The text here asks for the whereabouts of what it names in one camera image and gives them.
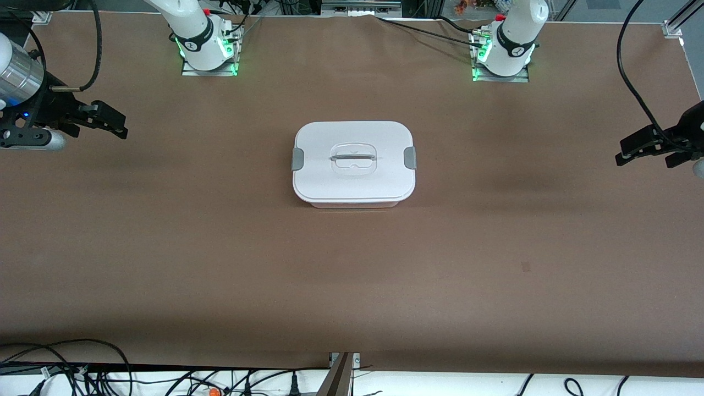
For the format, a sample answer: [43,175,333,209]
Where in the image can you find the short black table cable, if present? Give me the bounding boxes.
[434,15,476,32]

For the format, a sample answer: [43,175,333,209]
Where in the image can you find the aluminium corner profile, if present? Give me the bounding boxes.
[662,0,704,38]

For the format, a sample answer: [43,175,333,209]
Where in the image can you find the long black table cable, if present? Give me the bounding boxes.
[376,15,487,49]

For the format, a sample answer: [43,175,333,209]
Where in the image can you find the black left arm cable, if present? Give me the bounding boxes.
[616,0,688,149]

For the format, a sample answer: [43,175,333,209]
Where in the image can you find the brown table cover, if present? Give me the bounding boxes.
[0,11,704,379]

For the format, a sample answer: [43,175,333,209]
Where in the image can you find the pink plastic storage box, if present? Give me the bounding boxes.
[308,199,401,209]

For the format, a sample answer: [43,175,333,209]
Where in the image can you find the aluminium frame profile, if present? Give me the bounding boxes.
[316,352,361,396]

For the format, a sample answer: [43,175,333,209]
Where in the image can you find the white box lid grey clips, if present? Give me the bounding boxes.
[291,121,417,203]

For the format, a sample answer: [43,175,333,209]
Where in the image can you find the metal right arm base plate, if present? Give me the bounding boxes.
[181,25,241,76]

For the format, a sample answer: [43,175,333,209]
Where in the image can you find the grey metal background frame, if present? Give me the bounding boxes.
[321,0,403,18]

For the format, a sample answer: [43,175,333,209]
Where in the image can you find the black looped floor cable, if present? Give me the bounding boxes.
[0,339,134,396]

